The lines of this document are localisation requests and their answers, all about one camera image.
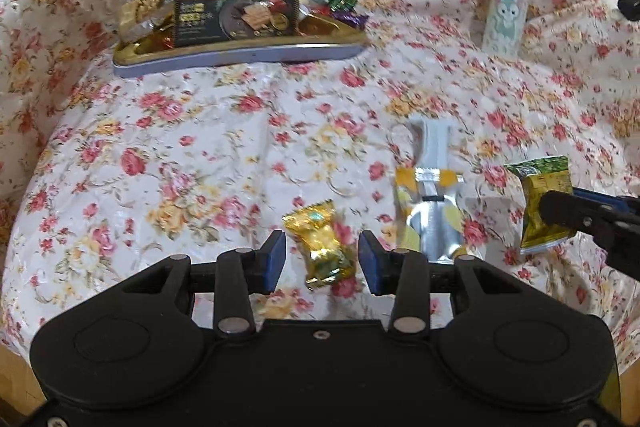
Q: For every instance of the small gold snack packet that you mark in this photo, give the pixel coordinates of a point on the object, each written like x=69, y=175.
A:
x=322, y=242

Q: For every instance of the plain silver snack packet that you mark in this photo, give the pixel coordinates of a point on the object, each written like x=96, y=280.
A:
x=432, y=142

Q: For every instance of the black snack box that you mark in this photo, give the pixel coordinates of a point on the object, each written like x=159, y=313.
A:
x=230, y=21

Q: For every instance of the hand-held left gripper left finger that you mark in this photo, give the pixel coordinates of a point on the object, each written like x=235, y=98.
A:
x=274, y=259

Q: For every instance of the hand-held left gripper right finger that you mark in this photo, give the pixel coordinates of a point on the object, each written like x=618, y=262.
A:
x=367, y=259

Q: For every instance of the grey triangular tin tray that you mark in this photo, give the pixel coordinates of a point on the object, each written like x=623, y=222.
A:
x=240, y=57

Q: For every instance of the pile of assorted wrapped snacks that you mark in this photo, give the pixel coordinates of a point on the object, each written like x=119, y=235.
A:
x=145, y=9

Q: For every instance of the floral print cloth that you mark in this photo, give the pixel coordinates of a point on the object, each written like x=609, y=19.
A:
x=175, y=142

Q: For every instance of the white cartoon print bottle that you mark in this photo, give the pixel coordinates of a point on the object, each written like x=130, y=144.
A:
x=506, y=12

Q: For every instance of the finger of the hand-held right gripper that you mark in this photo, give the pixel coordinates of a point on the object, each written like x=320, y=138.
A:
x=605, y=201
x=565, y=209

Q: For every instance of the gold green snack packet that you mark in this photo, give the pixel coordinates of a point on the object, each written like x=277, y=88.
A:
x=537, y=187

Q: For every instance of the silver yellow snack packet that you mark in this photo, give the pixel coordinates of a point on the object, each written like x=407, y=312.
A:
x=432, y=222

